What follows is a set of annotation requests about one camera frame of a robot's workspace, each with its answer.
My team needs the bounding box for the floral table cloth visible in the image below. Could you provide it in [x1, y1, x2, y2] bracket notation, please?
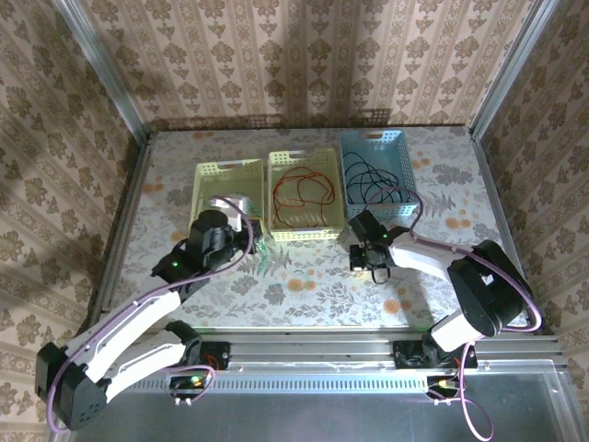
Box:
[108, 127, 525, 329]

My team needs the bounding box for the grey metal sheet panel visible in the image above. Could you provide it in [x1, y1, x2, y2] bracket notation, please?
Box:
[49, 361, 582, 442]

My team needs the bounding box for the thin black cable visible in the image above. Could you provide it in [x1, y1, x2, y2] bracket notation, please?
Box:
[343, 151, 413, 206]

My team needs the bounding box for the aluminium corner post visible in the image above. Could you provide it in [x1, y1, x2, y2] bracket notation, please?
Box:
[468, 0, 560, 140]
[52, 0, 153, 144]

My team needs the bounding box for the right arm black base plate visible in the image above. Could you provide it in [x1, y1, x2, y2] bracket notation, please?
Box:
[393, 339, 479, 369]

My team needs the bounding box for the pale yellow plastic basket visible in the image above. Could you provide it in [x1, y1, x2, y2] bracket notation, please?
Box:
[266, 147, 346, 243]
[188, 158, 267, 245]

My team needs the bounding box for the thin green cable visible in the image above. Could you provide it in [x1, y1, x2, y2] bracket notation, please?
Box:
[243, 204, 310, 282]

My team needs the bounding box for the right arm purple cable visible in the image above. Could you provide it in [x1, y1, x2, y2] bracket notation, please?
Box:
[365, 186, 543, 442]

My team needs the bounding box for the aluminium mounting rail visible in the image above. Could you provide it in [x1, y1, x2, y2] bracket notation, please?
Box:
[64, 331, 565, 370]

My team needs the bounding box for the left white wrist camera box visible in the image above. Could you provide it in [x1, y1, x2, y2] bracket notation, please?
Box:
[210, 194, 253, 231]

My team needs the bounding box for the black connector box with lights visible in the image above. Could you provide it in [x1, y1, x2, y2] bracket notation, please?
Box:
[425, 375, 467, 400]
[168, 375, 209, 400]

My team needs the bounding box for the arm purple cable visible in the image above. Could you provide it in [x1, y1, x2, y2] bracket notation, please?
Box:
[45, 195, 257, 434]
[365, 186, 543, 442]

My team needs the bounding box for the aluminium table side rail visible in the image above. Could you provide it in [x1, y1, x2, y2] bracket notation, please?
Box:
[468, 132, 549, 333]
[87, 137, 156, 333]

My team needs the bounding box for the slotted metal cable duct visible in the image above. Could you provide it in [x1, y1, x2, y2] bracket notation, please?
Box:
[75, 372, 430, 393]

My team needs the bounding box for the thin red cable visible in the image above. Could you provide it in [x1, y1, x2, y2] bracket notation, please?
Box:
[271, 168, 336, 229]

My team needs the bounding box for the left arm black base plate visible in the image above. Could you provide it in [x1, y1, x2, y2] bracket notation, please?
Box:
[149, 341, 231, 371]

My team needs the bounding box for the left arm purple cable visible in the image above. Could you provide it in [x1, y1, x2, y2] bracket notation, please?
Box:
[45, 195, 257, 434]

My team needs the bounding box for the blue plastic basket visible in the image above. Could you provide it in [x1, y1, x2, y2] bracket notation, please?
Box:
[339, 128, 419, 220]

